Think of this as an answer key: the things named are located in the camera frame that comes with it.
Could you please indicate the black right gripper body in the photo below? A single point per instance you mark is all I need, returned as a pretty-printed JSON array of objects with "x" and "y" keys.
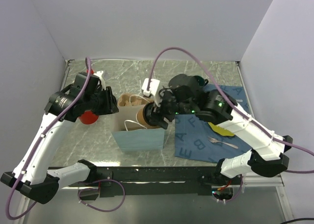
[{"x": 170, "y": 107}]

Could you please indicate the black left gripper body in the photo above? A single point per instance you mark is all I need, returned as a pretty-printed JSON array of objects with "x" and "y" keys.
[{"x": 102, "y": 104}]

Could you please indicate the black coffee cup lid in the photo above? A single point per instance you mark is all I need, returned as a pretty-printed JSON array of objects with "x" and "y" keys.
[{"x": 148, "y": 114}]

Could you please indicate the light blue paper bag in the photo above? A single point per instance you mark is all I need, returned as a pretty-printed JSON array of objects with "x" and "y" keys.
[{"x": 130, "y": 135}]

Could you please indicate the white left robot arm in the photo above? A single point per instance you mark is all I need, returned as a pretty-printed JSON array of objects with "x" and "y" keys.
[{"x": 38, "y": 182}]

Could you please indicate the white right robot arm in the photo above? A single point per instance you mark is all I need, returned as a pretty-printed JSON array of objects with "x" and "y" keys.
[{"x": 187, "y": 94}]

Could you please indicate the stacked brown pulp carriers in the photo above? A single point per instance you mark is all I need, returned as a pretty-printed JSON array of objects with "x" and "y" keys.
[{"x": 128, "y": 99}]

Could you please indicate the red cup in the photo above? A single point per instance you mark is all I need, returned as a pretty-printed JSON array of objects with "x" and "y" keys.
[{"x": 88, "y": 118}]

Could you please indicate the dark green mug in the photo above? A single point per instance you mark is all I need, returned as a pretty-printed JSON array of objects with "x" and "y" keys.
[{"x": 201, "y": 81}]

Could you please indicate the blue letter print cloth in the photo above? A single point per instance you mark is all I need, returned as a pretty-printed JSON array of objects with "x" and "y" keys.
[{"x": 191, "y": 141}]

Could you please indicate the silver fork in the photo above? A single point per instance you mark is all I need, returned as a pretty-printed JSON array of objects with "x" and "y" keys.
[{"x": 214, "y": 140}]

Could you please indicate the green polka dot plate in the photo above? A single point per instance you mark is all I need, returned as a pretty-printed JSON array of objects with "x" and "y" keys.
[{"x": 221, "y": 131}]

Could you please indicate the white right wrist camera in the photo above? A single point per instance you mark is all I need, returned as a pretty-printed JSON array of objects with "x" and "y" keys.
[{"x": 151, "y": 89}]

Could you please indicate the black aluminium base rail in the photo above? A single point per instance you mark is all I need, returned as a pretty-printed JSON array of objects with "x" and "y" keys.
[{"x": 169, "y": 180}]

